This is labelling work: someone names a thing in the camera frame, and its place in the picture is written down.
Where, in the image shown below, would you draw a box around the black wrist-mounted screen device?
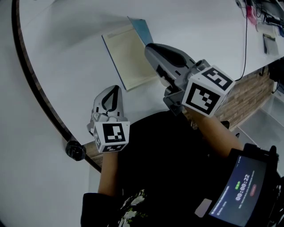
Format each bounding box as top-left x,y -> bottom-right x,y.
194,142 -> 280,227

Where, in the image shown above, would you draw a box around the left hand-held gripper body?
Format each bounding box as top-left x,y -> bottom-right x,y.
86,111 -> 131,154

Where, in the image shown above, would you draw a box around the person's left forearm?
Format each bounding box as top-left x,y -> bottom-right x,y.
97,150 -> 120,197

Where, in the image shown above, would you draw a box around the pink box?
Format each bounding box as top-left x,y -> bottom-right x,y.
245,5 -> 257,25

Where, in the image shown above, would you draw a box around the person's black-clad legs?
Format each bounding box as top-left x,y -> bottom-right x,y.
115,110 -> 222,200

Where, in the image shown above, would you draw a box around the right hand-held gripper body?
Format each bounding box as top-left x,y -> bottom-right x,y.
162,59 -> 236,117

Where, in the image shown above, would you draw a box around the black cable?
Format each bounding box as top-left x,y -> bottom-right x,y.
234,4 -> 249,82

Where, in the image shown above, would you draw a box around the person's right forearm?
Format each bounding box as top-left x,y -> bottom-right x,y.
188,109 -> 245,157

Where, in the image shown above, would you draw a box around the grey folder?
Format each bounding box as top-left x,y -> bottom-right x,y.
262,33 -> 280,56

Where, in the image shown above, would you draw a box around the notebook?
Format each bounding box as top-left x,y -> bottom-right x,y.
101,16 -> 161,92

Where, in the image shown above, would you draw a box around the metal trash bin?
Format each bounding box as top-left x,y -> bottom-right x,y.
65,140 -> 87,162

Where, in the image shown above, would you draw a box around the person's black floral shirt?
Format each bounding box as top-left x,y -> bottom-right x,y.
79,189 -> 211,227

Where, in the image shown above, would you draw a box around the black office chair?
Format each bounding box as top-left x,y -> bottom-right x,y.
267,59 -> 284,89

